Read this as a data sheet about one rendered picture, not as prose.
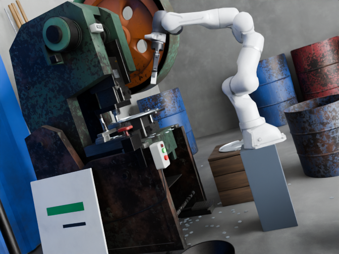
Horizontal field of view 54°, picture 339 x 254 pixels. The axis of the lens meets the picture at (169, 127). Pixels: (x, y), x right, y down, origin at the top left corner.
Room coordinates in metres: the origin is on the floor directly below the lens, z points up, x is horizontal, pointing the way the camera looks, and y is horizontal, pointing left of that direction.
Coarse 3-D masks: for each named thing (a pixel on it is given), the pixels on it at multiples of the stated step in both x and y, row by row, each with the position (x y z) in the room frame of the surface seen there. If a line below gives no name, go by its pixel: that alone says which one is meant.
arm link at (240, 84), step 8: (248, 48) 1.75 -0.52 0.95; (240, 56) 1.76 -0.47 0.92; (248, 56) 1.73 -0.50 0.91; (256, 56) 1.74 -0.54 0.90; (240, 64) 1.73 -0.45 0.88; (248, 64) 1.71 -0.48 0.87; (256, 64) 1.74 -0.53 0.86; (240, 72) 1.69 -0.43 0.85; (248, 72) 1.67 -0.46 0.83; (232, 80) 1.73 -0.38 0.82; (240, 80) 1.66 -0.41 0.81; (248, 80) 1.63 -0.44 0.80; (256, 80) 1.65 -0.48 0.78; (232, 88) 1.73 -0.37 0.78; (240, 88) 1.66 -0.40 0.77; (248, 88) 1.64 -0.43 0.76; (256, 88) 1.66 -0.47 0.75
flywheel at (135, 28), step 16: (96, 0) 2.42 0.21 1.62; (112, 0) 2.40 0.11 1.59; (128, 0) 2.36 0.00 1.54; (144, 0) 2.27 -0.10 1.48; (144, 16) 2.33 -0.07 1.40; (128, 32) 2.38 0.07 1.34; (144, 32) 2.34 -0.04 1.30; (144, 64) 2.37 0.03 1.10; (160, 64) 2.32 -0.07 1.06; (144, 80) 2.35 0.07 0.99
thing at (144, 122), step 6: (162, 108) 1.99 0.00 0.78; (150, 114) 1.92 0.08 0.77; (132, 120) 1.99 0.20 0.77; (138, 120) 1.98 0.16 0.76; (144, 120) 2.00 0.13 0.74; (138, 126) 1.98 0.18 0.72; (144, 126) 1.98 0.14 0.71; (150, 126) 2.05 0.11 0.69; (144, 132) 1.97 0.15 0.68; (150, 132) 2.03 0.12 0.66
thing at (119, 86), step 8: (112, 64) 2.06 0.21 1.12; (120, 72) 2.11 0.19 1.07; (120, 80) 2.08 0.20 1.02; (112, 88) 1.99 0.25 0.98; (120, 88) 2.00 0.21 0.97; (128, 88) 2.08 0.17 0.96; (104, 96) 2.02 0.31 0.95; (112, 96) 1.99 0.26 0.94; (120, 96) 2.00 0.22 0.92; (128, 96) 2.05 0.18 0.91; (104, 104) 2.02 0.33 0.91; (112, 104) 2.00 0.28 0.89
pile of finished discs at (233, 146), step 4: (228, 144) 2.46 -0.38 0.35; (232, 144) 2.42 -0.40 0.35; (236, 144) 2.34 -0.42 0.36; (240, 144) 2.30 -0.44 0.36; (220, 148) 2.40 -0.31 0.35; (224, 148) 2.36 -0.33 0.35; (228, 148) 2.33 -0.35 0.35; (232, 148) 2.29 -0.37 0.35; (236, 148) 2.25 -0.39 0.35; (240, 148) 2.21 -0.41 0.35; (224, 152) 2.25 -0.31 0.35
